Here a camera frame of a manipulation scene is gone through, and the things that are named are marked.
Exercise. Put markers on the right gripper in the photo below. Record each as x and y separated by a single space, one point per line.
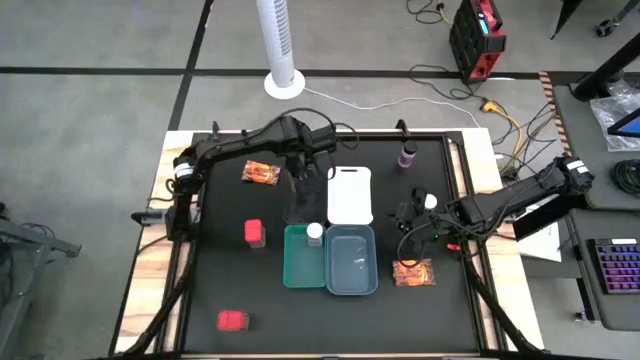
407 217

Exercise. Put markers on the black flat bar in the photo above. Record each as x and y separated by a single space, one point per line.
550 220

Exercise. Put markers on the blue-grey plastic bin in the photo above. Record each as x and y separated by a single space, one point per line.
352 260

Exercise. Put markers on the white tower fan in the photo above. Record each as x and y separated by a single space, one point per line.
280 45

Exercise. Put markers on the white paper sheet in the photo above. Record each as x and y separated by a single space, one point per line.
542 245

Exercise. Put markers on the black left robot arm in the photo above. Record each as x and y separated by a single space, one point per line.
240 137

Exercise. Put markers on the purple label spice jar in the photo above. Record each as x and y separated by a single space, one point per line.
407 155

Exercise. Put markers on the black desk pole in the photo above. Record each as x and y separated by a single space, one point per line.
610 65

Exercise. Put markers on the black table clamp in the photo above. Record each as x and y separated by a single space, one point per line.
401 127
215 129

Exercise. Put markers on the red black power station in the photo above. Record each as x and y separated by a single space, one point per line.
475 40

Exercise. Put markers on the black side bracket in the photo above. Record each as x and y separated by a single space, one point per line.
150 217

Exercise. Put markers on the grey leg with caster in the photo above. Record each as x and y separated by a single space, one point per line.
602 27

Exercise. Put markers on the clear plastic bag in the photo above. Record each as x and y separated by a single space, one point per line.
607 115

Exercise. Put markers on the black backlit keyboard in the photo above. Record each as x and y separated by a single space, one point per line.
620 265

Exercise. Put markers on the grey metal stand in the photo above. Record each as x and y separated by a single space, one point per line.
30 240

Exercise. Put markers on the black diagonal frame strut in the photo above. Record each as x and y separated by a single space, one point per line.
501 320
149 325

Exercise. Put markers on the black table mat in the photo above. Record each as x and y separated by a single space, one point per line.
300 325

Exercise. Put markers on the white plastic bin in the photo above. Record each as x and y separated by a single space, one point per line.
350 195

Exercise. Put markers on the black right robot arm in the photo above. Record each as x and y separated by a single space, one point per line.
515 197

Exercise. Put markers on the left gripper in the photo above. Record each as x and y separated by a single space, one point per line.
310 190

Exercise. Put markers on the blue screen monitor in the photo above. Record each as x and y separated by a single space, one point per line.
627 125

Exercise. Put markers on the white lid seasoning jar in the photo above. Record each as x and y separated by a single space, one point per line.
315 232
430 201

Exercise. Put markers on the black aluminium table frame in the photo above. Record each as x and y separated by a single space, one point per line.
325 135

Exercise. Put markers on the orange black striped strip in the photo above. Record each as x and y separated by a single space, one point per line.
550 100

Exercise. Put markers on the small red tag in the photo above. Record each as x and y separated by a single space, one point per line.
453 246

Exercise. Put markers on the orange spice packet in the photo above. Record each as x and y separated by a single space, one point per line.
260 172
413 272

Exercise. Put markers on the clear plastic bin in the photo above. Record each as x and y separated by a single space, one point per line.
287 217

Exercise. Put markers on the teal translucent plastic bin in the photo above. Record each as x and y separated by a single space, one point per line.
302 265

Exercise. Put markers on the grey desk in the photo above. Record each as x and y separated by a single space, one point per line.
625 310
570 120

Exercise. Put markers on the black stand leg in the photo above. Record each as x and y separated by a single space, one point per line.
567 15

